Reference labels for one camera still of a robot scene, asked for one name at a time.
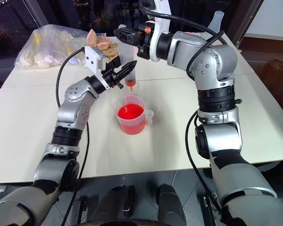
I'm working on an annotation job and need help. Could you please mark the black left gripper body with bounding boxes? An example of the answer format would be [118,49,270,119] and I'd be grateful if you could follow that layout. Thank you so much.
[100,69,124,89]

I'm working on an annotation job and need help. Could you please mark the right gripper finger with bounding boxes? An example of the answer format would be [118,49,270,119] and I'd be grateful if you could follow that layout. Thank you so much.
[113,24,140,36]
[114,32,139,45]

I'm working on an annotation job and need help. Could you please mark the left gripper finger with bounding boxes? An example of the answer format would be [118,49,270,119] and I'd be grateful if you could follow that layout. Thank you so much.
[115,60,138,80]
[105,55,121,71]

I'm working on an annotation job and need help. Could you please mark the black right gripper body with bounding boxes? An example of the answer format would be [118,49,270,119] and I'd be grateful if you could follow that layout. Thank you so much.
[136,22,154,60]

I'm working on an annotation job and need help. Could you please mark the clear plastic syringe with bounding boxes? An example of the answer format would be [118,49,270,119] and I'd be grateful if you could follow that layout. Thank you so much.
[117,43,137,91]

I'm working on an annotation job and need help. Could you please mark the clear empty plastic cup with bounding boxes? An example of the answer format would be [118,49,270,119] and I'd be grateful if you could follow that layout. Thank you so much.
[124,79,142,97]

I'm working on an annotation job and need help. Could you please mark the measuring cup with red liquid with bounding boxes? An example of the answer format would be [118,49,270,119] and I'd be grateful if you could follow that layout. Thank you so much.
[111,94,155,135]

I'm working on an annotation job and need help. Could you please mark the brown toy bread pieces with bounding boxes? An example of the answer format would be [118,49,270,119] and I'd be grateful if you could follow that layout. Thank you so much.
[103,43,120,61]

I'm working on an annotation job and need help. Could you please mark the pink round toy food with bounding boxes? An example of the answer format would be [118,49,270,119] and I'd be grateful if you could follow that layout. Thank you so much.
[96,39,112,50]

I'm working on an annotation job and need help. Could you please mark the pink toy meat slice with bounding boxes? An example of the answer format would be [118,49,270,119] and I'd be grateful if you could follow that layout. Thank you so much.
[87,28,98,47]

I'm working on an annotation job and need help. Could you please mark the clear plastic bag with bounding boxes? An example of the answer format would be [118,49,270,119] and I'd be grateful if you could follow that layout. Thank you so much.
[14,23,90,69]

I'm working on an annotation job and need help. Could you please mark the dark rounded shape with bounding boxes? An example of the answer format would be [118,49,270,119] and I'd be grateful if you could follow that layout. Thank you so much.
[94,185,136,226]
[156,183,187,226]

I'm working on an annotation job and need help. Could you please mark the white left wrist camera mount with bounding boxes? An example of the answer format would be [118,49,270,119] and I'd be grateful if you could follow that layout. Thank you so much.
[84,46,112,91]

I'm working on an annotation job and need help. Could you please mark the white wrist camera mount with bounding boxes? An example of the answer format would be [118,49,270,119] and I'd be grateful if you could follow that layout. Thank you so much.
[149,0,172,62]
[84,46,112,91]

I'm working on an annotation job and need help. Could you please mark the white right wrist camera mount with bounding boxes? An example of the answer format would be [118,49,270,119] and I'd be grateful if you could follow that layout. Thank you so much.
[149,0,172,62]

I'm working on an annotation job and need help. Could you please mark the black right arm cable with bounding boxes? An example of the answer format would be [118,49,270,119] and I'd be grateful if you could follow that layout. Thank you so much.
[138,0,228,215]

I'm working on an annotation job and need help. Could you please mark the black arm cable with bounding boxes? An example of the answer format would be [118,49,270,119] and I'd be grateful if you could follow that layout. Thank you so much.
[56,46,90,226]
[138,0,228,215]

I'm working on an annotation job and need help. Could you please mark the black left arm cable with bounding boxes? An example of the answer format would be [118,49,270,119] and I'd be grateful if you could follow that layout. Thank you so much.
[56,46,90,226]

